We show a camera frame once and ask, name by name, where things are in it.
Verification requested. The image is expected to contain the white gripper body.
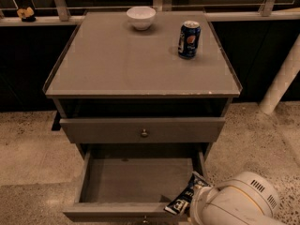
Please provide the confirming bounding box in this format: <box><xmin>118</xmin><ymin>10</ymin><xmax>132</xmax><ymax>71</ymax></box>
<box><xmin>189</xmin><ymin>172</ymin><xmax>280</xmax><ymax>225</ymax></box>

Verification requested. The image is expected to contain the blue chip bag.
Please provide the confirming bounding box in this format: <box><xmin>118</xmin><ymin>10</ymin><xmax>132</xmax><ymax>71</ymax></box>
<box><xmin>164</xmin><ymin>172</ymin><xmax>210</xmax><ymax>215</ymax></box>

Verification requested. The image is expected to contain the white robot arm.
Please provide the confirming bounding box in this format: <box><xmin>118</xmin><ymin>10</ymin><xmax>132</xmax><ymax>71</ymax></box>
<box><xmin>189</xmin><ymin>172</ymin><xmax>286</xmax><ymax>225</ymax></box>

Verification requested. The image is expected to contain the open grey middle drawer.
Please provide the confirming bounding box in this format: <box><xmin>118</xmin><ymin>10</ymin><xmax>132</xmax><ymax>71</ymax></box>
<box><xmin>64</xmin><ymin>150</ymin><xmax>206</xmax><ymax>223</ymax></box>

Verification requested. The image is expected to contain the closed grey top drawer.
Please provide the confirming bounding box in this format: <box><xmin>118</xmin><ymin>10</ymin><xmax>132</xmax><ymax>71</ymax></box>
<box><xmin>60</xmin><ymin>117</ymin><xmax>225</xmax><ymax>143</ymax></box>

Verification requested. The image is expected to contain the grey wooden drawer cabinet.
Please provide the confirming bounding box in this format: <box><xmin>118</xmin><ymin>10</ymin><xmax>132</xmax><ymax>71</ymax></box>
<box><xmin>41</xmin><ymin>10</ymin><xmax>244</xmax><ymax>225</ymax></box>

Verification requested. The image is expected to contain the round brass top knob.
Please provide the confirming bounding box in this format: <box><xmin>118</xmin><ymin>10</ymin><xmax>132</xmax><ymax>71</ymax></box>
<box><xmin>141</xmin><ymin>129</ymin><xmax>149</xmax><ymax>138</ymax></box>

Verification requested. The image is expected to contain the blue pepsi soda can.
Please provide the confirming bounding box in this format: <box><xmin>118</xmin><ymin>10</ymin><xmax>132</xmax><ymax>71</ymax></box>
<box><xmin>178</xmin><ymin>21</ymin><xmax>201</xmax><ymax>59</ymax></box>

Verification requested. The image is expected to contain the white ceramic bowl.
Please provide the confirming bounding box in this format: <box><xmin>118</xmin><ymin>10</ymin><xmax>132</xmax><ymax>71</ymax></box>
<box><xmin>127</xmin><ymin>7</ymin><xmax>157</xmax><ymax>31</ymax></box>

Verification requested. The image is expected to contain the grey metal railing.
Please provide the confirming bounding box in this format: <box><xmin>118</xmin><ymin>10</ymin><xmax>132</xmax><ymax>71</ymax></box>
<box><xmin>0</xmin><ymin>0</ymin><xmax>300</xmax><ymax>26</ymax></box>

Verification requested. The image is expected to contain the small yellow black object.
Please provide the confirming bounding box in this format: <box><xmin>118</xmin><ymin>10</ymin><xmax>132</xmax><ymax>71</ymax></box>
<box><xmin>17</xmin><ymin>7</ymin><xmax>36</xmax><ymax>23</ymax></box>

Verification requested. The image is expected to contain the white diagonal post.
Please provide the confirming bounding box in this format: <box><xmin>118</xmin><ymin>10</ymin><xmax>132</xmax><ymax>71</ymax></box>
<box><xmin>259</xmin><ymin>35</ymin><xmax>300</xmax><ymax>114</ymax></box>

